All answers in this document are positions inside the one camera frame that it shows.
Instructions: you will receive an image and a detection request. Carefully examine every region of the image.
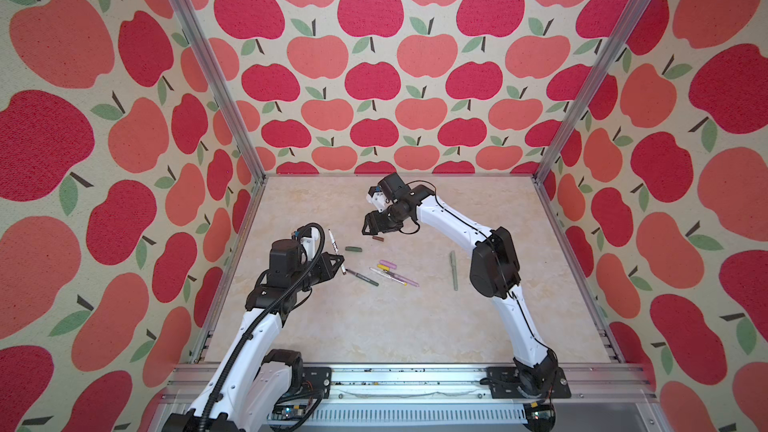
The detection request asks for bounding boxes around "black corrugated cable conduit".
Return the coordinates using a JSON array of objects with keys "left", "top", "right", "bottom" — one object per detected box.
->
[{"left": 197, "top": 222, "right": 326, "bottom": 432}]

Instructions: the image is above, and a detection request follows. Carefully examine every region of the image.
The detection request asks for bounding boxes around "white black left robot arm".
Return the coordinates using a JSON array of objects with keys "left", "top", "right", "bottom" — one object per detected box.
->
[{"left": 162, "top": 233, "right": 344, "bottom": 431}]

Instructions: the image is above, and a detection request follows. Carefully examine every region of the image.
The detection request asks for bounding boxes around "aluminium left rear corner post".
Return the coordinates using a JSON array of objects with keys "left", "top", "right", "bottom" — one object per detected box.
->
[{"left": 169, "top": 0, "right": 266, "bottom": 186}]

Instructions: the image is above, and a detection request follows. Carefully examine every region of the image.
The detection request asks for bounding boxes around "white pen yellow end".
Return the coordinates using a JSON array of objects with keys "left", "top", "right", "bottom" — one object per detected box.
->
[{"left": 369, "top": 267, "right": 408, "bottom": 286}]

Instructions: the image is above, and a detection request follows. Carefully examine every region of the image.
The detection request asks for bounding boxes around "aluminium corner post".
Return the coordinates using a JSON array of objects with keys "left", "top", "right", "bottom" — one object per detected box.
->
[
  {"left": 532, "top": 0, "right": 651, "bottom": 186},
  {"left": 169, "top": 0, "right": 266, "bottom": 186}
]

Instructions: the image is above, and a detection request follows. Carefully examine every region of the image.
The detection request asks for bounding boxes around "white pen brown end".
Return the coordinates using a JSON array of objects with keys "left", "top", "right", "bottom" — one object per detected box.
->
[{"left": 327, "top": 228, "right": 347, "bottom": 275}]

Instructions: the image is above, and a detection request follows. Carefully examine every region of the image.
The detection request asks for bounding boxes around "dark green pen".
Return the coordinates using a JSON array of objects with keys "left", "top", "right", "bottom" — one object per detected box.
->
[{"left": 347, "top": 269, "right": 380, "bottom": 287}]

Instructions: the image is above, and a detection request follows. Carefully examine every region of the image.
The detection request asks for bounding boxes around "light green pen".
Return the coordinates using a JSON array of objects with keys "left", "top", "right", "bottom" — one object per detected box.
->
[{"left": 449, "top": 250, "right": 459, "bottom": 292}]

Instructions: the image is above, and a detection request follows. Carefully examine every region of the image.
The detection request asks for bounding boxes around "pink pen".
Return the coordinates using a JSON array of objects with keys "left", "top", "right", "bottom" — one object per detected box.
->
[{"left": 384, "top": 271, "right": 420, "bottom": 287}]

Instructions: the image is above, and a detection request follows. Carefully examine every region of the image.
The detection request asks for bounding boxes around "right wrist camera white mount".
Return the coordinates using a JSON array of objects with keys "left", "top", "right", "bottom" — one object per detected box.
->
[{"left": 366, "top": 186, "right": 391, "bottom": 212}]

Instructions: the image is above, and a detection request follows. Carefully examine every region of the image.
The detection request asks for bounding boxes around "aluminium front rail base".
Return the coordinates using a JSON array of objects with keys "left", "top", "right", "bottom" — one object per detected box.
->
[{"left": 303, "top": 363, "right": 672, "bottom": 431}]

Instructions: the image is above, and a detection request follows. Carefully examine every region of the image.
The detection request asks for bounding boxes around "aluminium right rear corner post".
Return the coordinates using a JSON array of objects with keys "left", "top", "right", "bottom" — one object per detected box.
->
[{"left": 532, "top": 0, "right": 651, "bottom": 186}]

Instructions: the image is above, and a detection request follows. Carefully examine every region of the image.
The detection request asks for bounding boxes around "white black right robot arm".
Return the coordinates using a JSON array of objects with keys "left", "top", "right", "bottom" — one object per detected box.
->
[{"left": 362, "top": 173, "right": 559, "bottom": 398}]

